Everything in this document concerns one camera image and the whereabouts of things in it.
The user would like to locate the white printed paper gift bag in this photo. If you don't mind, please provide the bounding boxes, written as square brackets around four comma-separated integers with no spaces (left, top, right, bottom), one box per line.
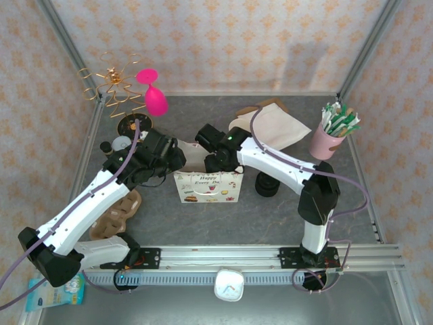
[172,137,245,204]

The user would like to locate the brown pulp cup carrier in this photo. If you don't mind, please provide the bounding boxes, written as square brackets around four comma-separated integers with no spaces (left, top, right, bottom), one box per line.
[88,188,143,242]

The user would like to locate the small gold tin can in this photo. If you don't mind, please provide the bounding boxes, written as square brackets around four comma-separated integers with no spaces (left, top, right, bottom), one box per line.
[111,135,133,153]

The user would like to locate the black gold round base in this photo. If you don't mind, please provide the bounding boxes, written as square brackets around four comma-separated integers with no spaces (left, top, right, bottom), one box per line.
[116,113,153,136]

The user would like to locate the stack of black cup lids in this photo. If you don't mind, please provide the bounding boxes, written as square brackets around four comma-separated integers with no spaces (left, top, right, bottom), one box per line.
[254,171,281,198]

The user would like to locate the pink wine glass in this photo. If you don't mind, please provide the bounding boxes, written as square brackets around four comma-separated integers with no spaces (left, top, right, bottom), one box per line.
[136,68,169,118]

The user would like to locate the white paper napkins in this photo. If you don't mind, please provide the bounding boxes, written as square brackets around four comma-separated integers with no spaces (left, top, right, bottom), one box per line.
[236,103,313,152]

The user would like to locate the brown cardboard napkin tray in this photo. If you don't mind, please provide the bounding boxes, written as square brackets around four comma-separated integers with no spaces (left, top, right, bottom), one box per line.
[235,97,290,116]

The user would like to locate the pink holder cup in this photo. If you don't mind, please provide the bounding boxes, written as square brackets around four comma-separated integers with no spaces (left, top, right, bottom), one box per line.
[310,120,348,160]

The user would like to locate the white square desk timer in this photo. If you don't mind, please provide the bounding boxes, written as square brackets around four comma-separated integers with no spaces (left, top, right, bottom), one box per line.
[212,267,245,302]

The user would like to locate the blue wet wipes packet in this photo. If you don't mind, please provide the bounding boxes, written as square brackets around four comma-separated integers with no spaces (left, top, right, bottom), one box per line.
[25,273,85,313]

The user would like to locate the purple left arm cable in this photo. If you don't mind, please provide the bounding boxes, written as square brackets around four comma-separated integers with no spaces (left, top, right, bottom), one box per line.
[0,118,141,311]

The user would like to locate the gold wire glass rack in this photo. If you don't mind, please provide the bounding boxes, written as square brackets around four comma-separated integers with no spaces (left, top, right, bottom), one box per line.
[77,52,152,119]

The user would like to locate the aluminium front rail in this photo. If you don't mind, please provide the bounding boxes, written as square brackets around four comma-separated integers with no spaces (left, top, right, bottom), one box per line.
[36,243,405,272]

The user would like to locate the grey slotted cable duct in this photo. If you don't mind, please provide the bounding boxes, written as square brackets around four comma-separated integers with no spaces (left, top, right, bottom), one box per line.
[84,272,305,287]

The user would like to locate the aluminium frame post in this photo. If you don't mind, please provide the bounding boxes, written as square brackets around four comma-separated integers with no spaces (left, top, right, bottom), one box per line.
[338,0,398,99]
[40,0,104,102]

